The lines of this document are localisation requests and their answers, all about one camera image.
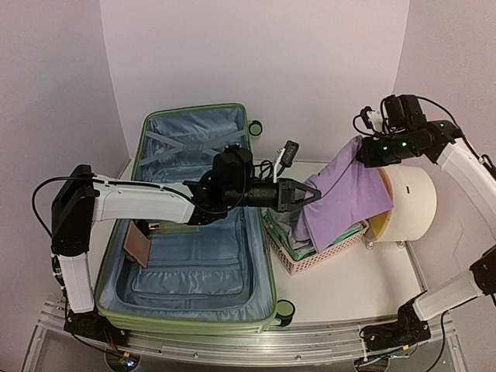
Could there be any white cylindrical container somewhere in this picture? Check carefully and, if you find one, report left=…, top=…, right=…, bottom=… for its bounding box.
left=364, top=165, right=437, bottom=246

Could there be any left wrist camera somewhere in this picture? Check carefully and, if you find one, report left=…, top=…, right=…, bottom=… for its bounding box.
left=271, top=140, right=299, bottom=182

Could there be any purple garment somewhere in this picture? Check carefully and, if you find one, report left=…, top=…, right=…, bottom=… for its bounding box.
left=293, top=136, right=393, bottom=253

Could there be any pink perforated plastic basket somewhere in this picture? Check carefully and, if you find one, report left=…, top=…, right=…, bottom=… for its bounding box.
left=262, top=210, right=369, bottom=275

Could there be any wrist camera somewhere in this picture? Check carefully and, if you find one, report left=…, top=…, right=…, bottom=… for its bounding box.
left=271, top=140, right=299, bottom=182
left=360, top=106, right=383, bottom=133

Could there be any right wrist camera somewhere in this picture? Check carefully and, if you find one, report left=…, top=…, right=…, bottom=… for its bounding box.
left=360, top=106, right=383, bottom=133

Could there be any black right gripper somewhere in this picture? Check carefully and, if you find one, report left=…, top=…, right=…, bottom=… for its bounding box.
left=360, top=129, right=426, bottom=167

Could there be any curved aluminium rail base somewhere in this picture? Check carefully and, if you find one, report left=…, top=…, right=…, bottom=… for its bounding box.
left=21, top=300, right=467, bottom=371

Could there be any green hard-shell suitcase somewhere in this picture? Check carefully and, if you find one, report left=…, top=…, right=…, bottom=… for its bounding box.
left=95, top=103, right=278, bottom=335

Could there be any brown card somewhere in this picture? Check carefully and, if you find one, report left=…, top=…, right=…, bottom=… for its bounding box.
left=123, top=222, right=151, bottom=268

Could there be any green tie-dye garment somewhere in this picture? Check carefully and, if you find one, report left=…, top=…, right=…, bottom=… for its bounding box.
left=268, top=222, right=365, bottom=261

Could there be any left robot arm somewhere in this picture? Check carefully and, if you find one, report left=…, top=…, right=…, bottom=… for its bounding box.
left=45, top=143, right=321, bottom=345

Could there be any black camera cable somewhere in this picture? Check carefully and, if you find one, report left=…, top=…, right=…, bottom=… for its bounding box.
left=416, top=95, right=493, bottom=171

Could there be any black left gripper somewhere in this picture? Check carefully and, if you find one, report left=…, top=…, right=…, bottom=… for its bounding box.
left=226, top=179, right=321, bottom=215

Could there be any translucent green bottle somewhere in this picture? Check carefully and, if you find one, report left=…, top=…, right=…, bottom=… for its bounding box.
left=148, top=221, right=200, bottom=235

